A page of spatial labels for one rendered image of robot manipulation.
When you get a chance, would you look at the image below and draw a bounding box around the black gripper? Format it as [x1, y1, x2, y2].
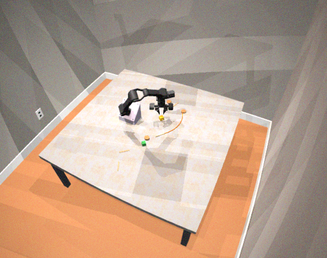
[149, 100, 173, 114]

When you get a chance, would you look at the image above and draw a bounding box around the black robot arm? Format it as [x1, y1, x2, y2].
[118, 88, 175, 117]

